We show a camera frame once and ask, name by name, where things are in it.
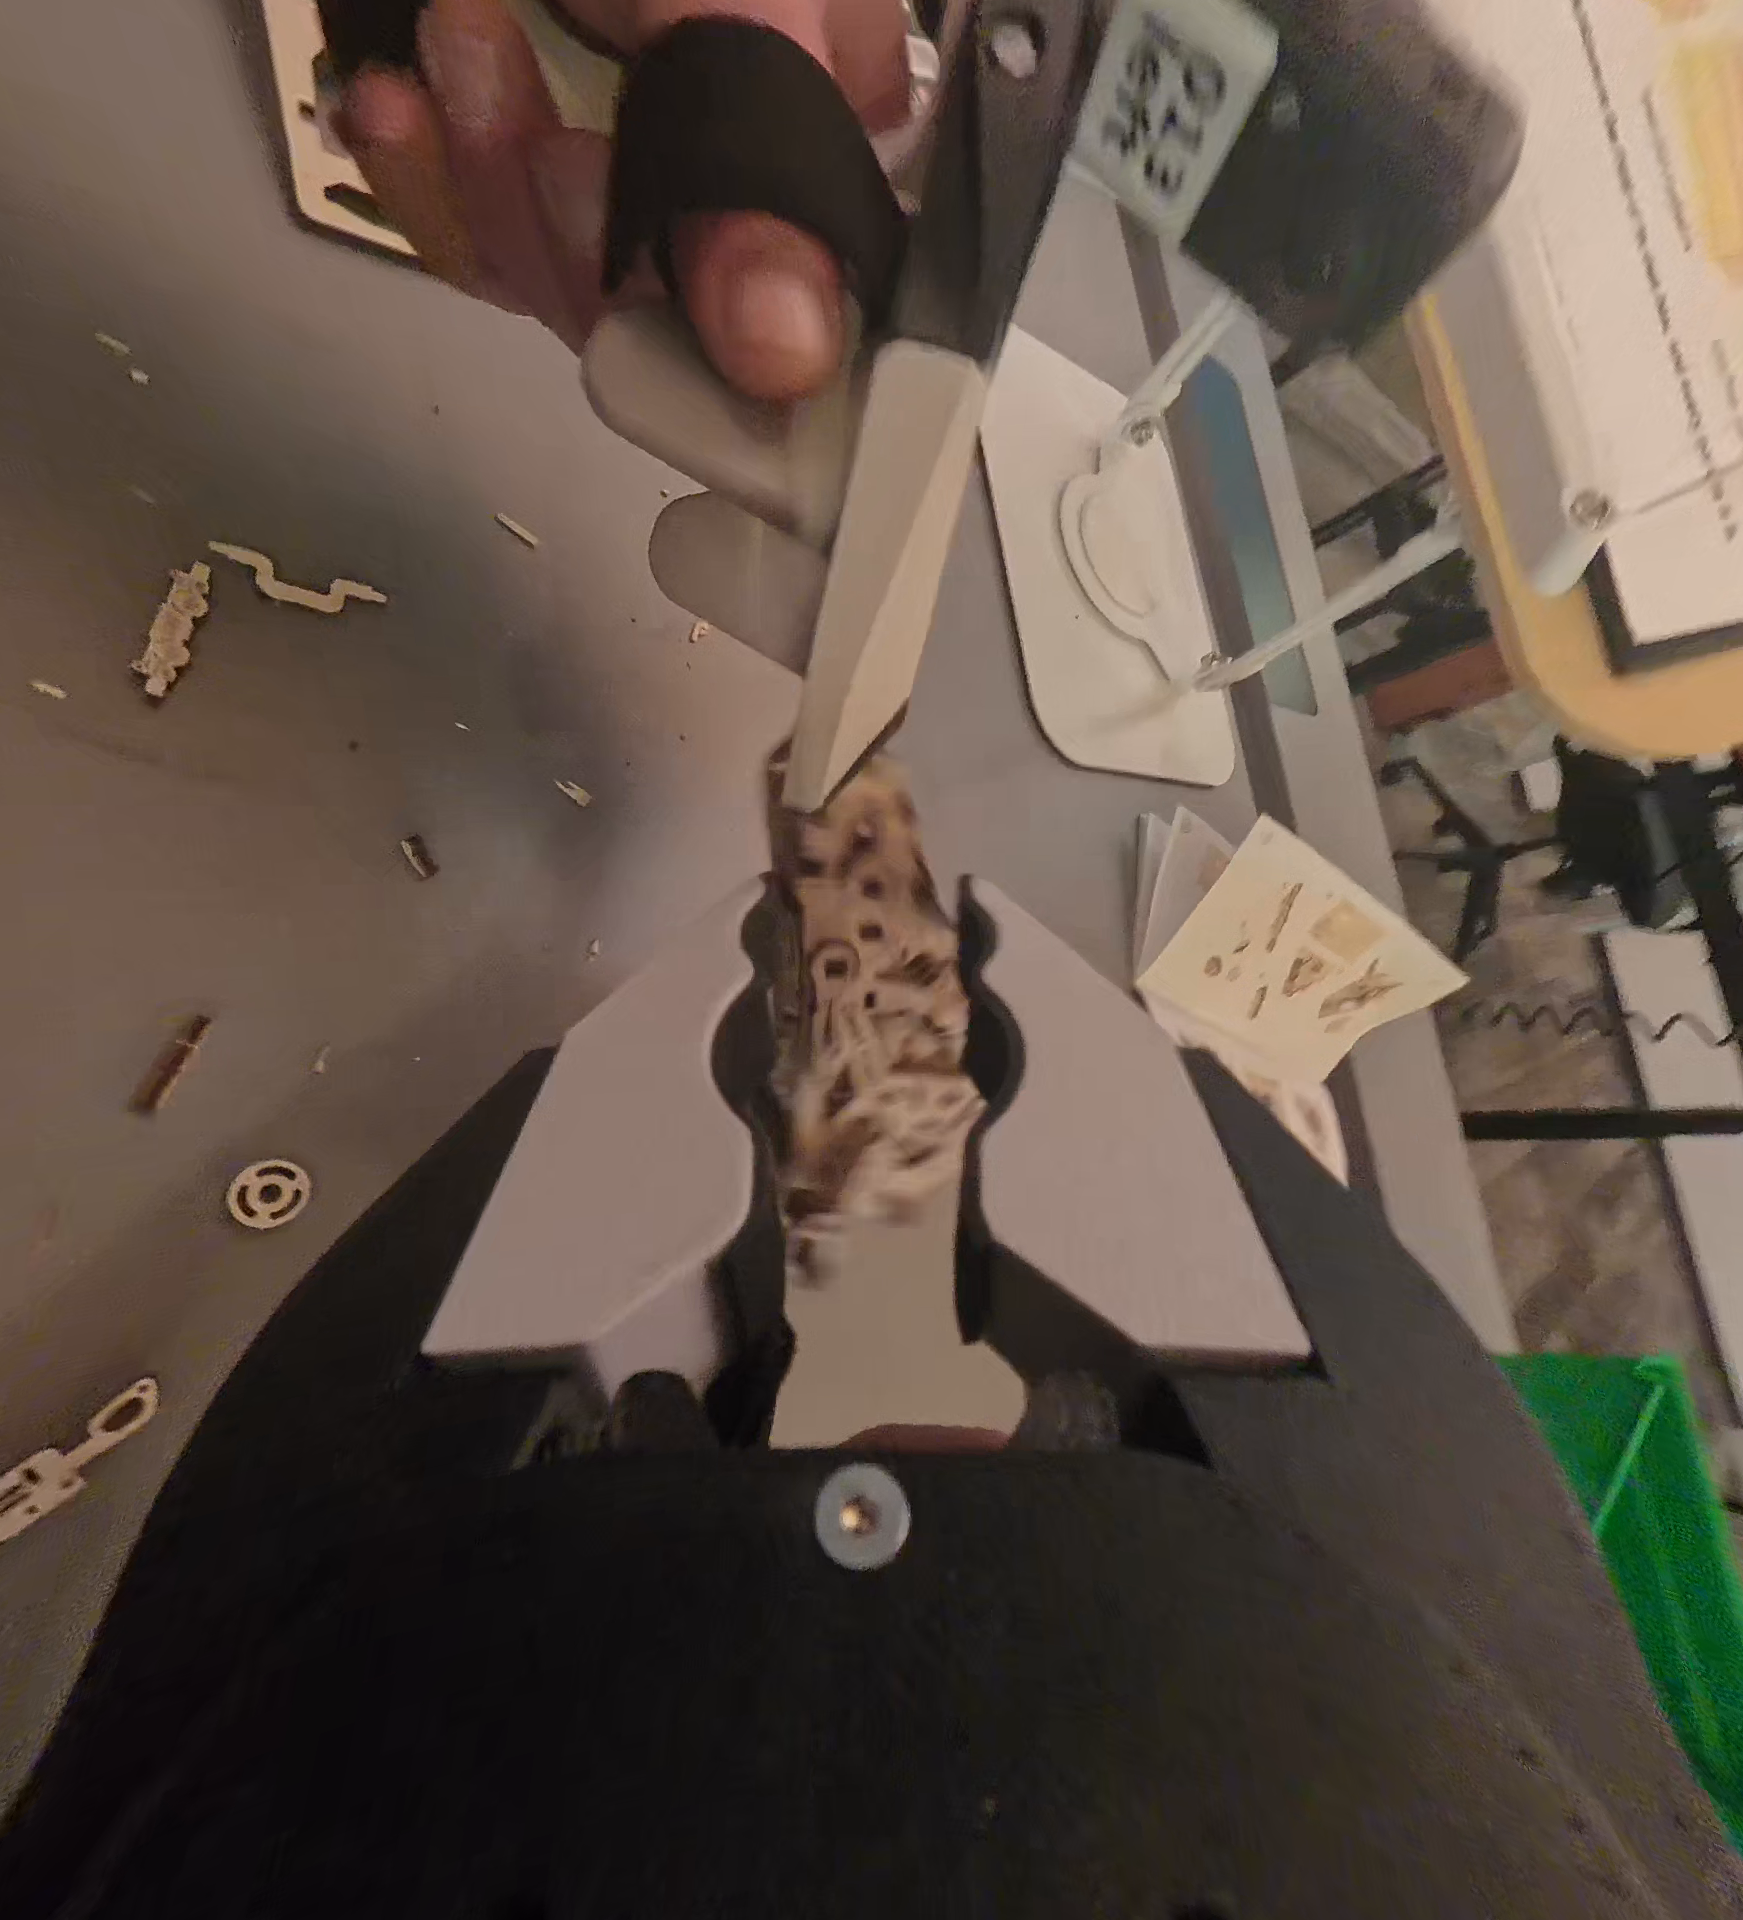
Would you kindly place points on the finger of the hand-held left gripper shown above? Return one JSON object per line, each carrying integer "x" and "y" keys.
{"x": 886, "y": 568}

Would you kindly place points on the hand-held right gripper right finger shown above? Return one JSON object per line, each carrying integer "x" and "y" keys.
{"x": 1143, "y": 1199}

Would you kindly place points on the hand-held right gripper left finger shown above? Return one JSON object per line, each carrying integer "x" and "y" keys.
{"x": 587, "y": 1199}

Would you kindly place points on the wooden model car chassis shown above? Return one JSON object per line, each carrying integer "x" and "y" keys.
{"x": 872, "y": 1018}

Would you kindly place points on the long holed wooden strip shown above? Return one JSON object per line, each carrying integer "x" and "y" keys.
{"x": 16, "y": 1494}

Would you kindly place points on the wooden cutout parts sheet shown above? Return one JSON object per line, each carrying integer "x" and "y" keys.
{"x": 311, "y": 195}

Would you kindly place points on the person's left hand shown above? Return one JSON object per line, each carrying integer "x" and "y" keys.
{"x": 497, "y": 164}

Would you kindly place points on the white instruction booklet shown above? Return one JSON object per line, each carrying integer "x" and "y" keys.
{"x": 1305, "y": 946}

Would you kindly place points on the round wooden wheel part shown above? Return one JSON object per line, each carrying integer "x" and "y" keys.
{"x": 236, "y": 1198}

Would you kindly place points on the small dark wooden piece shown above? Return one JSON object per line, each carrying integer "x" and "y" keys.
{"x": 417, "y": 858}

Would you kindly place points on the small wooden bar part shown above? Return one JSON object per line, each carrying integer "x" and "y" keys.
{"x": 175, "y": 1062}

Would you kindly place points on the black office chair base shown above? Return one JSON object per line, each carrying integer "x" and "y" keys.
{"x": 1474, "y": 854}

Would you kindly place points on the green plastic bin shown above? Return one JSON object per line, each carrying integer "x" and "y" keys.
{"x": 1682, "y": 1576}

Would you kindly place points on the short ornamented wooden strip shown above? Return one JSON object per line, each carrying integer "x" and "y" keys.
{"x": 175, "y": 632}

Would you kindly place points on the black framed printed sheet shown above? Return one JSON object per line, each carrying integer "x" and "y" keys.
{"x": 1710, "y": 496}

